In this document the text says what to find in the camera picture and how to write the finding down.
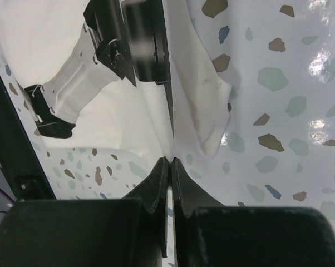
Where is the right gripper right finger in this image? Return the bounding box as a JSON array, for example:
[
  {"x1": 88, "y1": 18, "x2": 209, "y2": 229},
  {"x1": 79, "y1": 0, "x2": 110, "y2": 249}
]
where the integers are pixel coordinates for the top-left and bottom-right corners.
[{"x1": 171, "y1": 159, "x2": 335, "y2": 266}]

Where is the white t shirt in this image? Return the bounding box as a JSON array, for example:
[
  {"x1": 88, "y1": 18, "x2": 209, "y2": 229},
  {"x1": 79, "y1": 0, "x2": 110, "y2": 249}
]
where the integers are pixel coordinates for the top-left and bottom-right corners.
[{"x1": 0, "y1": 1, "x2": 232, "y2": 160}]

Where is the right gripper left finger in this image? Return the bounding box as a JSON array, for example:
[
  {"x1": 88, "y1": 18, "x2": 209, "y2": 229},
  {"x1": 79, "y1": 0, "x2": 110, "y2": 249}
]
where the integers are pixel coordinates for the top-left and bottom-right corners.
[{"x1": 0, "y1": 157, "x2": 169, "y2": 266}]

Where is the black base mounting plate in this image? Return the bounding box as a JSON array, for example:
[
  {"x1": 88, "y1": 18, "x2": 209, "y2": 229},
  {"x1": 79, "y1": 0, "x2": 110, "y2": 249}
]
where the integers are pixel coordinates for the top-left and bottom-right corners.
[{"x1": 0, "y1": 76, "x2": 56, "y2": 200}]

